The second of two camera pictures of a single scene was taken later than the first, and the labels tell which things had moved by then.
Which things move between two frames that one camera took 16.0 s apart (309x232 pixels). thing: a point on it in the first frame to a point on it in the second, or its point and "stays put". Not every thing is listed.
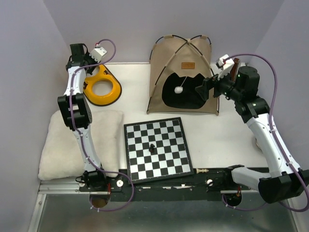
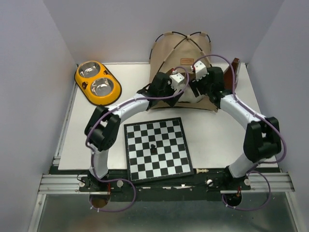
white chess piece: (204, 170) stays put
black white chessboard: (156, 149) stays put
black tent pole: (210, 68) to (198, 47)
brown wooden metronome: (235, 69) stays put
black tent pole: (186, 42) to (186, 38)
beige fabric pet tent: (177, 65) stays put
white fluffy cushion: (60, 155) to (189, 95)
